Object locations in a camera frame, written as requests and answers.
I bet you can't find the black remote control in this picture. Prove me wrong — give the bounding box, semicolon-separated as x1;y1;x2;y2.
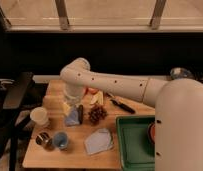
78;105;84;124

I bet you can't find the light blue cloth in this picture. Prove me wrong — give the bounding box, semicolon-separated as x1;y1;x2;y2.
84;128;113;155

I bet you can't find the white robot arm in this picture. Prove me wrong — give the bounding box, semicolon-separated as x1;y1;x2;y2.
60;58;203;171

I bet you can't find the black handled peeler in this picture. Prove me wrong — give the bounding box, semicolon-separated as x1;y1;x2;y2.
106;93;135;114

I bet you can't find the white plastic cup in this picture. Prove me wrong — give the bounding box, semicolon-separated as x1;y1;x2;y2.
30;107;49;126

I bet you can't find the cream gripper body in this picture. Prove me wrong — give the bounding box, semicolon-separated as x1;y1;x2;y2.
62;96;81;116

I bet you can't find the blue sponge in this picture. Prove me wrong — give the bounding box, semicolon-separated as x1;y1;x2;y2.
64;107;80;126

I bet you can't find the blue cup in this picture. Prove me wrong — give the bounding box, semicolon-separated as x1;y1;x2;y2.
52;132;69;150

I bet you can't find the green plastic tray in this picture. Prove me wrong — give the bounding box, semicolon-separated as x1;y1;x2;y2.
116;115;155;171

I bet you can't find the bunch of dark grapes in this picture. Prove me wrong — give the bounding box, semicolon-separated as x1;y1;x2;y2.
88;105;107;125

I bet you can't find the metal can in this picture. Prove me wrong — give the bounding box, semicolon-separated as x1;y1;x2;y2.
35;132;52;150

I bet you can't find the black chair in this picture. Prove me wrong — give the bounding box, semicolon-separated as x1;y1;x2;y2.
0;71;38;171

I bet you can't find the orange bowl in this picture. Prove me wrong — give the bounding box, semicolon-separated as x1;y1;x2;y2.
148;123;155;144

